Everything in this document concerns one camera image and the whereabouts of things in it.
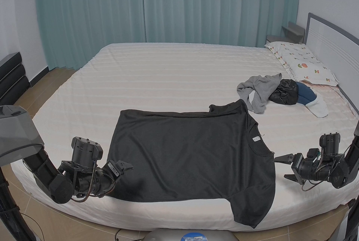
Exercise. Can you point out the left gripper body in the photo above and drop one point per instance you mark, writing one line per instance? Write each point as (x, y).
(112, 172)

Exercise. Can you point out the white garment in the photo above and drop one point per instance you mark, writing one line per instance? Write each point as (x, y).
(318, 108)

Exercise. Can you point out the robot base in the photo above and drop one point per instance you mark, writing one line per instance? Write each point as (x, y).
(190, 236)

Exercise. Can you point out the black chest of drawers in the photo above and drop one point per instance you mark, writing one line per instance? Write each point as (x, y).
(12, 77)

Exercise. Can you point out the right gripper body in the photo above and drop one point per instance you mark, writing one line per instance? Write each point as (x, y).
(310, 171)

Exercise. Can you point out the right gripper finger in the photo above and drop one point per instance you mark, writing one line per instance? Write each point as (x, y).
(286, 159)
(294, 178)

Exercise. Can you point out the bed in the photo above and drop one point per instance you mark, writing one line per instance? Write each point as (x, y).
(168, 74)

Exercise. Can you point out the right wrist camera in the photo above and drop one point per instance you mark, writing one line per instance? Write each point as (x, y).
(312, 155)

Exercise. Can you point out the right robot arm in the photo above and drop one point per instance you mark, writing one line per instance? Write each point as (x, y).
(342, 175)

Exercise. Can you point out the grey bedside table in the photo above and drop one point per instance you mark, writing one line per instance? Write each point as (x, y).
(290, 30)

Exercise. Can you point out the black T-shirt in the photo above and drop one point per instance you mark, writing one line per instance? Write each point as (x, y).
(190, 150)

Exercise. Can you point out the grey garment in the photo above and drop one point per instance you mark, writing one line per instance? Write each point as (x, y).
(263, 85)

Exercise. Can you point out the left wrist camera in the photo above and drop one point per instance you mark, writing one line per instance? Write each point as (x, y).
(124, 165)

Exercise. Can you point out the white printed pillow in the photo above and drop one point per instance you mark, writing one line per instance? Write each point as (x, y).
(303, 63)

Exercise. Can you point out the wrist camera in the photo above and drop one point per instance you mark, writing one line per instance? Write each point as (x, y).
(312, 155)
(124, 165)

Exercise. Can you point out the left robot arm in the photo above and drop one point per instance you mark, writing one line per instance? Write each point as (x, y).
(16, 133)

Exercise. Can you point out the black shiny garment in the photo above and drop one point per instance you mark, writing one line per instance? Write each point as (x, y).
(284, 92)

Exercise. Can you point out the dark blue garment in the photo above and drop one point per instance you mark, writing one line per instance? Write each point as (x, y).
(305, 94)

